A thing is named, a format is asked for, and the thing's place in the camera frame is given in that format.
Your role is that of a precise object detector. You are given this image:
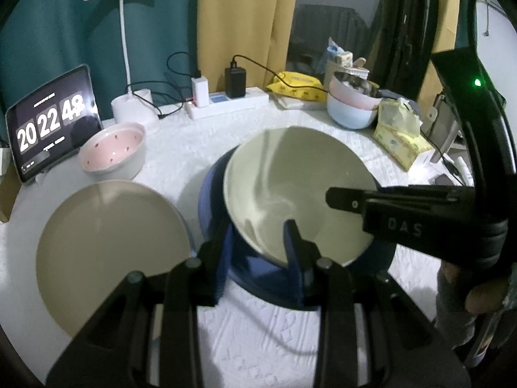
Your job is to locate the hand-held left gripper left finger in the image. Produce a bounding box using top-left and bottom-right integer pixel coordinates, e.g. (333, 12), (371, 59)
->
(44, 218), (236, 388)

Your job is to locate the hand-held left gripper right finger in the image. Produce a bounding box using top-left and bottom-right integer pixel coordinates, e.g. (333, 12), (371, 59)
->
(281, 219), (471, 388)

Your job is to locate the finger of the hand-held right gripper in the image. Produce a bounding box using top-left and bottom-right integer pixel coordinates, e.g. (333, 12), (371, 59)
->
(325, 185), (476, 215)

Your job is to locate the large dark blue bowl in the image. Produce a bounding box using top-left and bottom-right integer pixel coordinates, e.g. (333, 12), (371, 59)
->
(198, 145), (398, 312)

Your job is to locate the beige bowl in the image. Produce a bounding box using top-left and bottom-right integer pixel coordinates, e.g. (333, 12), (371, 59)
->
(223, 127), (378, 267)

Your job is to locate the beige plate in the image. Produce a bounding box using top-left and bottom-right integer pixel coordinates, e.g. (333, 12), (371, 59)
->
(36, 180), (194, 338)

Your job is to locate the white bowl pink inside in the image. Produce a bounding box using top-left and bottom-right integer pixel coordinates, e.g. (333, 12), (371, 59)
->
(78, 122), (147, 180)

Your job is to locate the person's right hand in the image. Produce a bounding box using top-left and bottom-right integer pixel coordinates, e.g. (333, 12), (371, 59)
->
(464, 276), (510, 315)

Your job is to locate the white small box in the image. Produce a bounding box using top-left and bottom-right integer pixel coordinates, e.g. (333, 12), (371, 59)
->
(407, 151), (436, 171)

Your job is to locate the pale blue bowl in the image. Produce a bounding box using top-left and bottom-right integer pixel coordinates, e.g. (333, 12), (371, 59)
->
(326, 93), (379, 130)

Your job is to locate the yellow tissue pack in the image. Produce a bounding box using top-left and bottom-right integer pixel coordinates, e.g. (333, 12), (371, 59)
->
(372, 98), (435, 170)

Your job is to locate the steel thermos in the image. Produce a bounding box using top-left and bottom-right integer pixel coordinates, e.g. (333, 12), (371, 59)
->
(424, 93), (463, 155)

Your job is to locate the yellow wipes packet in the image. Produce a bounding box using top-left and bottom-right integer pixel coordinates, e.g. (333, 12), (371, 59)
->
(266, 71), (328, 102)

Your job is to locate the white storage basket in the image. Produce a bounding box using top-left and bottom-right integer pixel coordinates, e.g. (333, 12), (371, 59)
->
(324, 62), (371, 80)

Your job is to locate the white power strip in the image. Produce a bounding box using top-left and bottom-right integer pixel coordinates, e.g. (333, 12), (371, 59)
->
(186, 87), (269, 120)

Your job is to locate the blue packet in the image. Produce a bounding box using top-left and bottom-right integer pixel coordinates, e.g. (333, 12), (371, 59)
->
(325, 38), (344, 66)

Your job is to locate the black charger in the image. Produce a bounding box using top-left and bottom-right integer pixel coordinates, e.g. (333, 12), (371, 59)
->
(225, 61), (247, 99)

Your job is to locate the white charger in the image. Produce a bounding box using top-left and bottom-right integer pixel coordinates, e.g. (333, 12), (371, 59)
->
(191, 76), (210, 108)

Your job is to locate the yellow curtain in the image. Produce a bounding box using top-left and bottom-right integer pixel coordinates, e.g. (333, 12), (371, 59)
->
(197, 0), (300, 94)
(416, 0), (462, 102)

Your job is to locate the tablet showing clock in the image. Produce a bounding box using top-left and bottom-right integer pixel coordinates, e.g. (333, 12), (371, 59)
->
(5, 64), (104, 183)

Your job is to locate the cardboard box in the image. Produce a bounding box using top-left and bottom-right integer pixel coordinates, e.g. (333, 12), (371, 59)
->
(0, 172), (22, 224)

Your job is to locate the teal curtain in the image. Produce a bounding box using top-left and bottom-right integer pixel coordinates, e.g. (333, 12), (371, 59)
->
(0, 0), (203, 148)

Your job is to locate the black charger cable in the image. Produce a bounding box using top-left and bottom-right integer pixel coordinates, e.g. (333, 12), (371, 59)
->
(231, 53), (330, 93)

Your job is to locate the black window frame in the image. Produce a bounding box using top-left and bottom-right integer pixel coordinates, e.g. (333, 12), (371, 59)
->
(382, 0), (439, 90)

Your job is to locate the black looped cable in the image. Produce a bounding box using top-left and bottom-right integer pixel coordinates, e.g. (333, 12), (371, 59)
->
(127, 52), (201, 120)

